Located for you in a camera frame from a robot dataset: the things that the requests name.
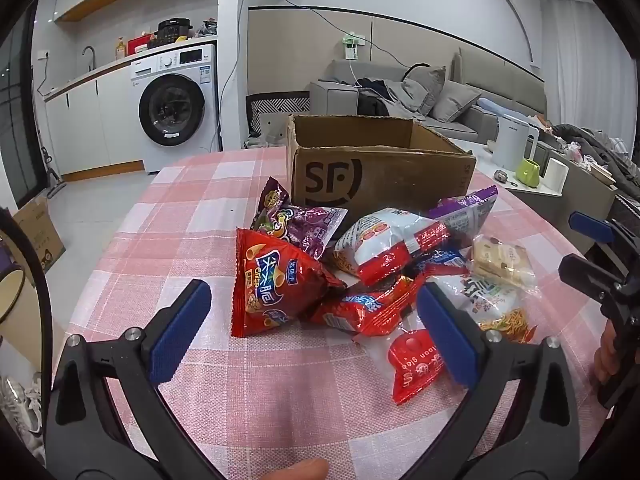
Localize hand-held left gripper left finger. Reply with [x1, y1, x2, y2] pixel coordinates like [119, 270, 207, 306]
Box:
[45, 280, 221, 480]

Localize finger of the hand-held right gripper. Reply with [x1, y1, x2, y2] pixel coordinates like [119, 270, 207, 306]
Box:
[569, 211, 640, 281]
[558, 254, 632, 313]

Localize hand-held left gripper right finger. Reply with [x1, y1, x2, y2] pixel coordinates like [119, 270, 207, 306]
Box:
[400, 282, 581, 480]

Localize red white small packet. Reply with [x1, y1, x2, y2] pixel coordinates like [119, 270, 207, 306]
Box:
[386, 330, 447, 406]

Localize white green noodle snack packet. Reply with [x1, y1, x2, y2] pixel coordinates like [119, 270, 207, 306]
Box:
[430, 275, 538, 346]

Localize red triangular chips bag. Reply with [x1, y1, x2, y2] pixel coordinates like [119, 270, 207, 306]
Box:
[231, 227, 347, 338]

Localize brown cardboard box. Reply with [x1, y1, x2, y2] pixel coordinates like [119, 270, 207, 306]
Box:
[285, 114, 478, 211]

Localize person's right hand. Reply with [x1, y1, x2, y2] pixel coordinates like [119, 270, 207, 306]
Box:
[591, 317, 626, 386]

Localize person's left hand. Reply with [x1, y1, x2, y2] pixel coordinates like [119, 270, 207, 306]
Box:
[277, 458, 331, 480]

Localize white grey coffee table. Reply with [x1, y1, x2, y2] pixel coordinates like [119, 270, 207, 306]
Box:
[450, 137, 616, 256]

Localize white cup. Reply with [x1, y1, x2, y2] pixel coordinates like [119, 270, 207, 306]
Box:
[542, 156, 571, 191]

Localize grey clothes heap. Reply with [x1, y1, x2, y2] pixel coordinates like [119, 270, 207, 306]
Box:
[552, 124, 640, 186]

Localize green cup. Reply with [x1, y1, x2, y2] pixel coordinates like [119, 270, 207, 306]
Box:
[515, 158, 542, 187]

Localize beige cracker packet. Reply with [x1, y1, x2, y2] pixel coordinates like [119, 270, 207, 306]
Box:
[471, 235, 537, 291]

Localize pink checked tablecloth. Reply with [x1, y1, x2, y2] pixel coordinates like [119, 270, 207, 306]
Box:
[62, 147, 613, 480]

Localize white red noodle snack packet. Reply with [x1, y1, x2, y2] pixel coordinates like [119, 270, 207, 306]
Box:
[332, 207, 451, 287]

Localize white electric kettle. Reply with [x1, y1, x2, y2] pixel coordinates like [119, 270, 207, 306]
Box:
[492, 112, 541, 172]

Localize purple white snack packet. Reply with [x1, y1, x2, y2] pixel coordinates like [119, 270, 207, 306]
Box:
[427, 185, 499, 251]

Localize purple cartoon snack packet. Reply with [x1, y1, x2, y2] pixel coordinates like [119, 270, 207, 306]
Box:
[250, 176, 348, 261]

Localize printed cardboard floor box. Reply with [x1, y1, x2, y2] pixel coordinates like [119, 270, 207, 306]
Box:
[10, 195, 67, 273]

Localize white shoes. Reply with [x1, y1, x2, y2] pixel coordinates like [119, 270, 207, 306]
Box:
[0, 372, 43, 453]

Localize light grey pillow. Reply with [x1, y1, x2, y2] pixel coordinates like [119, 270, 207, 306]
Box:
[431, 80, 482, 123]

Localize stick vacuum cleaner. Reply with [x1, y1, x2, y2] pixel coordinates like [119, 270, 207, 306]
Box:
[40, 146, 68, 195]

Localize white washing machine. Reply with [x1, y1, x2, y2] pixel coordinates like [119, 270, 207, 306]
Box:
[130, 44, 221, 175]

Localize white kitchen counter cabinet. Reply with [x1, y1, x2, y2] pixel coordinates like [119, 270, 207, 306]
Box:
[44, 35, 218, 181]

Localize dark grey pillow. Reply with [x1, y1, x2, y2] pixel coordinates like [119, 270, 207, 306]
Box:
[405, 66, 447, 103]

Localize dark clothes pile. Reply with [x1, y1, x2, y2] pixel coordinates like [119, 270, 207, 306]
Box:
[356, 77, 426, 121]

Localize grey sofa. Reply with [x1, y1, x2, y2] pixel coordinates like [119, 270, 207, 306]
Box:
[309, 47, 548, 145]

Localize black pressure cooker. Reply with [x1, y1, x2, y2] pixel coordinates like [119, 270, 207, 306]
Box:
[152, 19, 193, 47]

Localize green white wall socket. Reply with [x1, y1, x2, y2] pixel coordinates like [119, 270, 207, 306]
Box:
[342, 31, 366, 61]

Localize black cable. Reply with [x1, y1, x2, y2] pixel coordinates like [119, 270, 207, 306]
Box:
[220, 0, 426, 68]

